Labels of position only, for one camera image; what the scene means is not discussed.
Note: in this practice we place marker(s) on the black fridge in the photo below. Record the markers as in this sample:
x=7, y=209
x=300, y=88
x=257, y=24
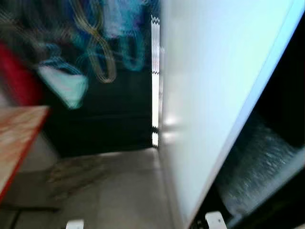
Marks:
x=105, y=124

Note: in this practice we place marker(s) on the teal white bag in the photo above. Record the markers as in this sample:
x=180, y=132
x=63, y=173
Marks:
x=66, y=88

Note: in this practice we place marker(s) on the clear fridge crisper drawer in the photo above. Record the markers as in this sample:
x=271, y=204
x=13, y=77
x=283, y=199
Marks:
x=262, y=167

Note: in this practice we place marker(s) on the egg tray stack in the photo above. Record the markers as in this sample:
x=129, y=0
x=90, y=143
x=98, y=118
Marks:
x=78, y=176

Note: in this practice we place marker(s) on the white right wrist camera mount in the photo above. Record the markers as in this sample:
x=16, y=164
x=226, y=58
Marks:
x=216, y=221

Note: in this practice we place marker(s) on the red cloth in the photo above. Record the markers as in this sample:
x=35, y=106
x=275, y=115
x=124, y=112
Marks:
x=16, y=76

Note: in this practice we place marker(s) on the orange marble folding table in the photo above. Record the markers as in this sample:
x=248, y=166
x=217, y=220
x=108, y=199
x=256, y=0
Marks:
x=19, y=138

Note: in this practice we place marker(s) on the white fridge door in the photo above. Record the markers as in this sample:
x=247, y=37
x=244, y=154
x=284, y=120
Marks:
x=209, y=95

